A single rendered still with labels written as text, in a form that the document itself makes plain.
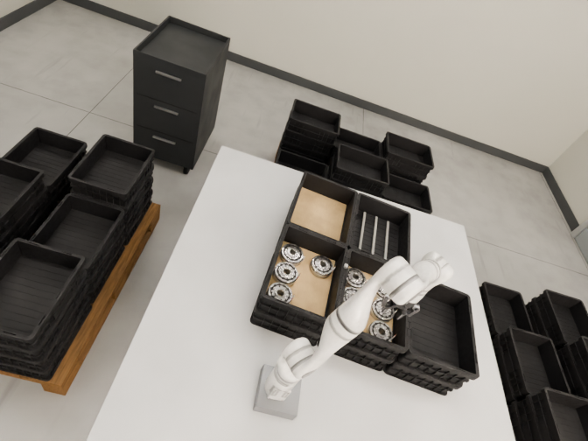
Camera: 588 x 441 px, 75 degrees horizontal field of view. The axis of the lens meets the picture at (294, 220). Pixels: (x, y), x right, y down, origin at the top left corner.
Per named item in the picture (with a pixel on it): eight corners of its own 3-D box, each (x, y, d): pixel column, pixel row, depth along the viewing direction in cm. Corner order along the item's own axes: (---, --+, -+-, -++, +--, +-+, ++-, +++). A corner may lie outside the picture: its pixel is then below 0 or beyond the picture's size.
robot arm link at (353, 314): (390, 255, 96) (327, 311, 108) (416, 285, 92) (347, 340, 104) (404, 250, 103) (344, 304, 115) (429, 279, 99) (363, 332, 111)
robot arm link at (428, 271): (451, 275, 113) (431, 252, 116) (421, 290, 91) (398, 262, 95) (427, 293, 117) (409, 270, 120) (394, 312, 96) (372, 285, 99)
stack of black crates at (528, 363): (530, 423, 232) (576, 406, 208) (486, 411, 229) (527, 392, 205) (513, 360, 260) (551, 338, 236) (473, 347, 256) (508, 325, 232)
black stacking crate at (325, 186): (338, 262, 181) (347, 247, 173) (279, 239, 180) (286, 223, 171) (348, 206, 209) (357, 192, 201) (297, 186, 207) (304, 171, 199)
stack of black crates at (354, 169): (363, 199, 323) (388, 159, 291) (362, 226, 303) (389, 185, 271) (318, 185, 319) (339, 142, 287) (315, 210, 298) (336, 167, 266)
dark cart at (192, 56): (190, 182, 298) (205, 76, 234) (131, 164, 293) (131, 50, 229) (213, 137, 341) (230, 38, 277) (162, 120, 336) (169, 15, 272)
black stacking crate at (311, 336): (314, 349, 161) (325, 337, 152) (247, 324, 159) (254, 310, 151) (330, 275, 189) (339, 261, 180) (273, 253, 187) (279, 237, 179)
